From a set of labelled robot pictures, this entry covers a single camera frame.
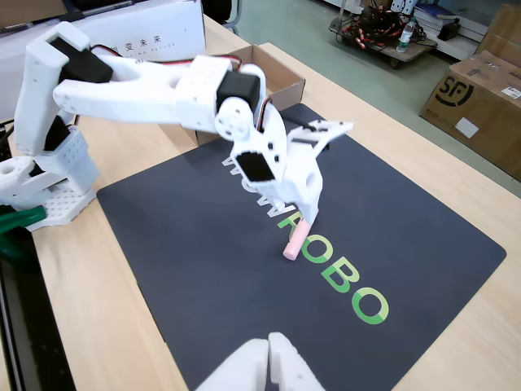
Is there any pink stick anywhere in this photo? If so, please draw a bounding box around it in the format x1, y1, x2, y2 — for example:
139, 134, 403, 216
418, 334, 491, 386
282, 217, 313, 261

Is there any dark mat WOWROBO print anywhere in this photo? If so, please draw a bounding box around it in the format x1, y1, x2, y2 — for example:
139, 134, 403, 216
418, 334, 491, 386
96, 103, 508, 391

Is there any open brown cardboard box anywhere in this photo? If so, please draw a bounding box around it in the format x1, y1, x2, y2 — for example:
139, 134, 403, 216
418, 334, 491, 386
195, 43, 306, 146

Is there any white device top right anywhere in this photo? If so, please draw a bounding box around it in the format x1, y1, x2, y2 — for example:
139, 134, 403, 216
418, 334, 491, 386
0, 0, 207, 120

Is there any wheeled flat cart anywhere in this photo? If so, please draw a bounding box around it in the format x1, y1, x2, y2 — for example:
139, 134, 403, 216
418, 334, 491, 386
328, 15, 439, 69

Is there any clear water bottle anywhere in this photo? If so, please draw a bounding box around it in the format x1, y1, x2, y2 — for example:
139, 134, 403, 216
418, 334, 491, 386
397, 15, 418, 54

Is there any cardboard box SF logo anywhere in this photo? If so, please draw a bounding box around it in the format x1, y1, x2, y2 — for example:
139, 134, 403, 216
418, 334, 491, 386
418, 50, 521, 182

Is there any stack of books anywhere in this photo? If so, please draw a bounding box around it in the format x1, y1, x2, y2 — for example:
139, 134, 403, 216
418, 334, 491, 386
413, 0, 463, 29

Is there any small black device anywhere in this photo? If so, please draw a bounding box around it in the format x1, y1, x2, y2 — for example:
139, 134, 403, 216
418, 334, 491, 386
436, 22, 463, 42

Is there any plain cardboard box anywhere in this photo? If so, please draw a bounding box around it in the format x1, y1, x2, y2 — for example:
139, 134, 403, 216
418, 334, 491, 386
479, 2, 521, 58

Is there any green table clamp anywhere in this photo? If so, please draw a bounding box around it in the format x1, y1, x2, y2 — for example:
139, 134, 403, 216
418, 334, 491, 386
0, 204, 46, 262

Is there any tangle of black red cables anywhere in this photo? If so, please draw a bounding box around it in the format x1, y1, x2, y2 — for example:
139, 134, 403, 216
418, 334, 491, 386
339, 0, 416, 48

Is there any black aluminium rail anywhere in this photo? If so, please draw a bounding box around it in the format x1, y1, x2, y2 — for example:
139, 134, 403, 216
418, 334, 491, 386
0, 227, 79, 391

